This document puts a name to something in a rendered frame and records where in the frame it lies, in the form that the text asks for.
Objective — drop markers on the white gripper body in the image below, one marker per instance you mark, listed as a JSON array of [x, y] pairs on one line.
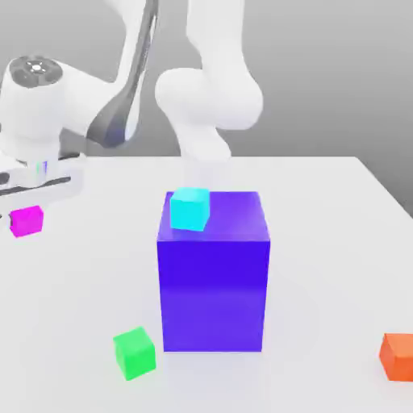
[[69, 171]]

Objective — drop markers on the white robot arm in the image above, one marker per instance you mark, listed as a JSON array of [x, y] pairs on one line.
[[209, 96]]

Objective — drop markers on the small magenta cube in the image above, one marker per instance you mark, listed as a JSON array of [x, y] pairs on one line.
[[26, 222]]

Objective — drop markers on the small cyan cube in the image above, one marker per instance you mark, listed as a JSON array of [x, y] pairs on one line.
[[188, 209]]

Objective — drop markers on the small green cube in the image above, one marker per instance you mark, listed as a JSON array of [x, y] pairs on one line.
[[135, 355]]

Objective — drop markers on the small orange cube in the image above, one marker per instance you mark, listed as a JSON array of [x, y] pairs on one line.
[[398, 358]]

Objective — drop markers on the large blue box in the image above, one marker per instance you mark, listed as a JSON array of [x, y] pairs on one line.
[[213, 290]]

